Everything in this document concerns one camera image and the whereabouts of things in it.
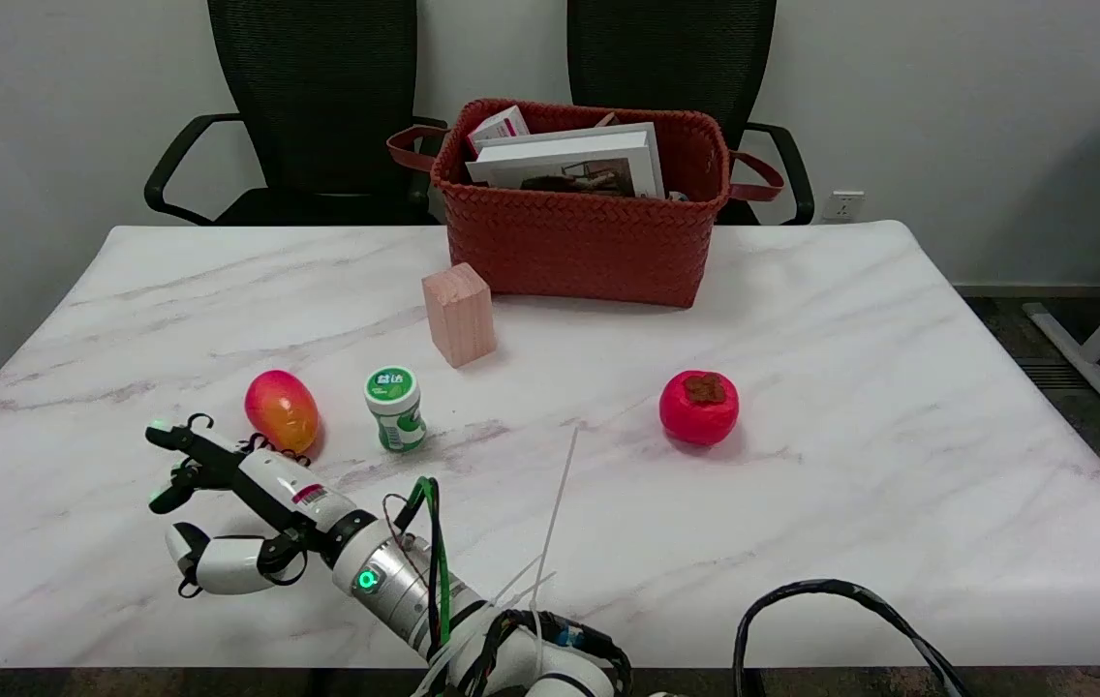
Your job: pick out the white wall outlet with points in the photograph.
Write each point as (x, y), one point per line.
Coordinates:
(842, 205)

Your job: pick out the green white gum bottle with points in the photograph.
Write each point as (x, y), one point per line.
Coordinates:
(395, 411)

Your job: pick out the red woven basket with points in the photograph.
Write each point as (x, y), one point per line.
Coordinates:
(579, 247)

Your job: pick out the red toy persimmon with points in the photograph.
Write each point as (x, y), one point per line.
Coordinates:
(698, 411)

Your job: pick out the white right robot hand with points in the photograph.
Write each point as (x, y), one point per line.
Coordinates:
(274, 479)

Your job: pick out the black mesh office chair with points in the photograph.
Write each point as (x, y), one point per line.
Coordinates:
(676, 58)
(318, 97)

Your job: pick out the red yellow toy mango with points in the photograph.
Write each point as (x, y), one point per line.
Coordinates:
(281, 411)

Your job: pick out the white zip tie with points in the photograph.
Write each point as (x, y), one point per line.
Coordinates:
(555, 513)

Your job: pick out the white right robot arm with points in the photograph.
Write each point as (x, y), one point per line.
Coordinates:
(395, 581)

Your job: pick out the wooden rectangular block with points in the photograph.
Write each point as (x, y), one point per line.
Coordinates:
(460, 316)

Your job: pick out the pink white small box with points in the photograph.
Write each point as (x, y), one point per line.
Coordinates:
(500, 126)

